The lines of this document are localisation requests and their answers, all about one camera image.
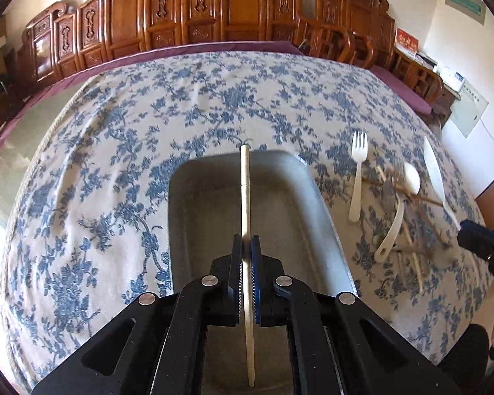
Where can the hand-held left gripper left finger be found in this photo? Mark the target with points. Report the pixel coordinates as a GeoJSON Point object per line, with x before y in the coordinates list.
{"type": "Point", "coordinates": [235, 271]}

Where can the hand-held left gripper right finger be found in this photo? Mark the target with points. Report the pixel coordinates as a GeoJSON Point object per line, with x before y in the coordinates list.
{"type": "Point", "coordinates": [255, 271]}

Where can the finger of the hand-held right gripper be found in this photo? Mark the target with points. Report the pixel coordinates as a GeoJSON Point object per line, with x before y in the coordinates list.
{"type": "Point", "coordinates": [475, 238]}

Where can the metal tray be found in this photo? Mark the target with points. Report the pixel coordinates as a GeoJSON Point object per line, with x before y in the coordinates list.
{"type": "Point", "coordinates": [206, 222]}

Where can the white plastic knife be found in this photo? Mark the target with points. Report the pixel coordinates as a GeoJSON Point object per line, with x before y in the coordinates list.
{"type": "Point", "coordinates": [434, 173]}

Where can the white plastic spoon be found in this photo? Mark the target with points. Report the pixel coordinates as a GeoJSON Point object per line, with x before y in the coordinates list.
{"type": "Point", "coordinates": [411, 179]}

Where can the metal fork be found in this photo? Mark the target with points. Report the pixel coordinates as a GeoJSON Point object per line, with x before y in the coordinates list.
{"type": "Point", "coordinates": [389, 192]}

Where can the white plastic fork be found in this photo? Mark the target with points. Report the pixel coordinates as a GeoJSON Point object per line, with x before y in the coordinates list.
{"type": "Point", "coordinates": [357, 181]}

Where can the person's dark pants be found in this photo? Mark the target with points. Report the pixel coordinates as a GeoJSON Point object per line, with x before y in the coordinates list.
{"type": "Point", "coordinates": [465, 349]}

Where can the grey electrical panel box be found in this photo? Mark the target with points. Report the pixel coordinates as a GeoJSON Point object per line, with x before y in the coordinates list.
{"type": "Point", "coordinates": [469, 111]}

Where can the blue floral tablecloth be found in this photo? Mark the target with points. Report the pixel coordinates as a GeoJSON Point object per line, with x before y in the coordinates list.
{"type": "Point", "coordinates": [127, 152]}

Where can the white box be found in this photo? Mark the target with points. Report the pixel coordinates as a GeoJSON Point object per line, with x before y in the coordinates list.
{"type": "Point", "coordinates": [453, 79]}

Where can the stack of papers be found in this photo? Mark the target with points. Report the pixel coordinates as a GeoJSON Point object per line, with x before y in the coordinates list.
{"type": "Point", "coordinates": [427, 61]}

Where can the red card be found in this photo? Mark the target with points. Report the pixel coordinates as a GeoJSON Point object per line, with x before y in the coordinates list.
{"type": "Point", "coordinates": [407, 42]}

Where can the small carved wooden screen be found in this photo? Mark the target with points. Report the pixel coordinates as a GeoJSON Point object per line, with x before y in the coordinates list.
{"type": "Point", "coordinates": [354, 8]}

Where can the black desk lamp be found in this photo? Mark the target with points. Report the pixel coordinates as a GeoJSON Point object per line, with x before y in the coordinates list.
{"type": "Point", "coordinates": [1, 84]}

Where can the green wall sign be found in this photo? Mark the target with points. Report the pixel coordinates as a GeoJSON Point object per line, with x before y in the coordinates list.
{"type": "Point", "coordinates": [466, 5]}

